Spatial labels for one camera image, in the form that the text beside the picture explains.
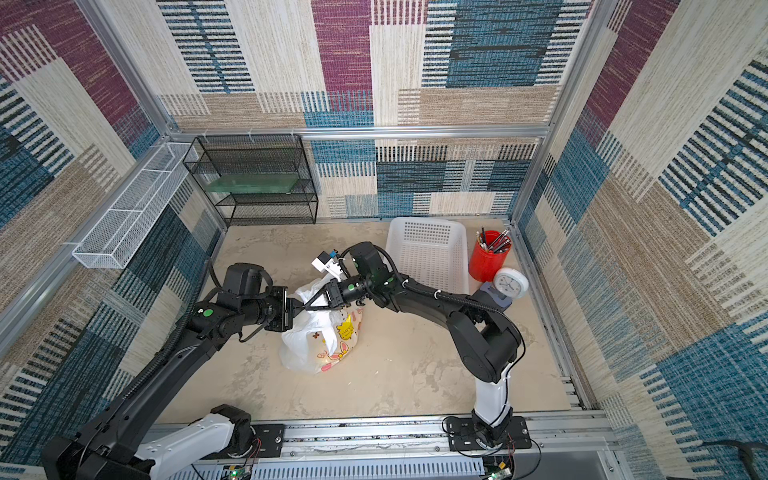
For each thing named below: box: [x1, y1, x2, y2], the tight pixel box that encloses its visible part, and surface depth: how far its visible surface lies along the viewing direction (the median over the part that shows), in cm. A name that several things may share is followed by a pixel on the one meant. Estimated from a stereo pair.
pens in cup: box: [476, 227, 512, 254], surface depth 98 cm
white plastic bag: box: [279, 276, 363, 374], surface depth 75 cm
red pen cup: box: [468, 230, 511, 283], surface depth 99 cm
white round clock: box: [493, 267, 530, 300], surface depth 97 cm
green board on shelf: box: [206, 174, 298, 194], surface depth 99 cm
